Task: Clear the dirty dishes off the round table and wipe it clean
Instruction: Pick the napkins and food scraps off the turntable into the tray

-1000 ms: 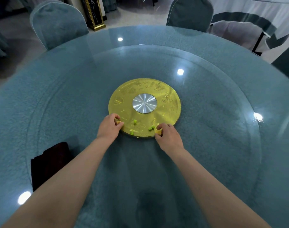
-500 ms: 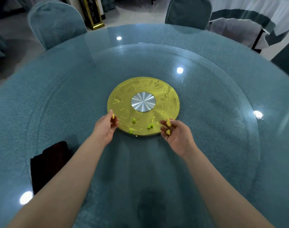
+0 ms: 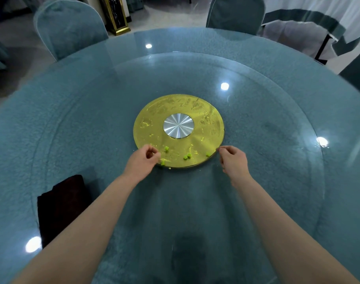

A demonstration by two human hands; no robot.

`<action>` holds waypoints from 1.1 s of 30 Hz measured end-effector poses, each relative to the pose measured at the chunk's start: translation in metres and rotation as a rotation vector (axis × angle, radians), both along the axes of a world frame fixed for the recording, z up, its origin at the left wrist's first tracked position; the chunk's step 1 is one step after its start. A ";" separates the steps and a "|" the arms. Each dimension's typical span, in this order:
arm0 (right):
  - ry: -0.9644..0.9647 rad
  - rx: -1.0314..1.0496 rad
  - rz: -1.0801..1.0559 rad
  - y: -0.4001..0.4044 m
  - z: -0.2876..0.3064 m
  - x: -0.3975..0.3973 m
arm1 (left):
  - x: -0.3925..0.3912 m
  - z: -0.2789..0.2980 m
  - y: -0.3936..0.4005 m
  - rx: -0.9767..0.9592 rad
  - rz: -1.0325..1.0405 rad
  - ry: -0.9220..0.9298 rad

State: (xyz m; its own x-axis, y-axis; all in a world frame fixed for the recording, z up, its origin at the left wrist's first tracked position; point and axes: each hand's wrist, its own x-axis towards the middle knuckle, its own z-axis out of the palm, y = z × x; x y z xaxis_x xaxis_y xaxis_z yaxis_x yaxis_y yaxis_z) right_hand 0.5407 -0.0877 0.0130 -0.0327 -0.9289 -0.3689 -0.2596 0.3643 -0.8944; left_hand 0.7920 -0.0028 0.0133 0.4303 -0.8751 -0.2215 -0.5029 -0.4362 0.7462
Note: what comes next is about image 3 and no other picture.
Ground person's left hand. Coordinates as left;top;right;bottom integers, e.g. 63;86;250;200
123;144;162;182

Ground person's right hand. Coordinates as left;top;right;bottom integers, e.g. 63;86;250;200
217;146;251;187

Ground green yellow food crumbs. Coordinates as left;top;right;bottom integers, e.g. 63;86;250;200
159;146;212;169

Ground dark red cloth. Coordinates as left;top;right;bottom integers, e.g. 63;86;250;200
37;174;93;249

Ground blue covered chair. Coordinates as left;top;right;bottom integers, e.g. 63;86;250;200
206;0;266;36
33;0;109;61
339;45;360;99

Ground person's right forearm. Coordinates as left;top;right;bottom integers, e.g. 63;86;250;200
232;177;360;284

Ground person's left forearm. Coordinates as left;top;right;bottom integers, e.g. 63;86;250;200
11;174;139;284

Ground yellow round disc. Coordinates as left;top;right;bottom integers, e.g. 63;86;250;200
133;93;225;169

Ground round glass turntable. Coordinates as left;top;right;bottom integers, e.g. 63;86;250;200
31;52;325;284

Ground round blue table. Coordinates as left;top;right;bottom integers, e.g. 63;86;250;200
0;27;360;284

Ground gold standing bin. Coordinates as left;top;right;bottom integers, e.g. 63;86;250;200
98;0;131;36

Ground blue draped curtain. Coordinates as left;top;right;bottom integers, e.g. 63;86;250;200
125;0;145;14

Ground round white clothed table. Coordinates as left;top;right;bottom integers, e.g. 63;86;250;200
256;0;360;65

